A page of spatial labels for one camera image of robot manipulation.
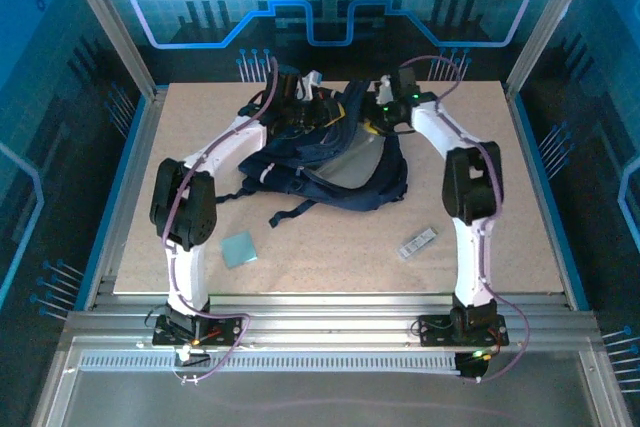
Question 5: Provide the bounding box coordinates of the navy blue backpack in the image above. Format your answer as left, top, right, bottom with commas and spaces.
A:
215, 77, 410, 229

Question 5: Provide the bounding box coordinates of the small pack with barcode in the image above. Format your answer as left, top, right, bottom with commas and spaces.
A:
397, 226, 440, 259

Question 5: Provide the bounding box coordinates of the pale blue square pad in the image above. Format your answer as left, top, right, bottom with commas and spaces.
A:
219, 230, 260, 269

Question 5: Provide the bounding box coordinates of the black box with green light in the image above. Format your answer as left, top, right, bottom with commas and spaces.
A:
455, 349, 489, 381

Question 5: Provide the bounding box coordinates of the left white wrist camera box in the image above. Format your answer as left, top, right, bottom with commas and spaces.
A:
298, 70, 322, 102

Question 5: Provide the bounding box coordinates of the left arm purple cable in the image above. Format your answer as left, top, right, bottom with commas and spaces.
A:
162, 55, 280, 386

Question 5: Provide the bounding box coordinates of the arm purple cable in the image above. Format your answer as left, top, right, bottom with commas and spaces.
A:
399, 54, 531, 383
162, 55, 280, 386

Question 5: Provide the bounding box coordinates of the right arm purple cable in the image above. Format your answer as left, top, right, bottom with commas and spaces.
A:
399, 54, 531, 383

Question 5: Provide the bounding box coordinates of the aluminium frame post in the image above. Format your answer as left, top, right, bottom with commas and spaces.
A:
54, 0, 161, 98
504, 0, 604, 98

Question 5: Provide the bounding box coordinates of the aluminium frame rail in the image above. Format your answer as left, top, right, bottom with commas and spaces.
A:
64, 291, 601, 353

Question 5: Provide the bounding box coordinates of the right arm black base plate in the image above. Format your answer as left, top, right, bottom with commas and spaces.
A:
417, 314, 510, 348

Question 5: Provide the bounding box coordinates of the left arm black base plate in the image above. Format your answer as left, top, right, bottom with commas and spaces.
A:
151, 314, 241, 348

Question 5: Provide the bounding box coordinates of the slotted grey cable duct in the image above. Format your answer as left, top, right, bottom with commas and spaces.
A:
77, 350, 464, 373

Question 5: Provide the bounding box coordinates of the white black cable connector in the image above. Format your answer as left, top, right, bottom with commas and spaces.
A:
173, 346, 211, 368

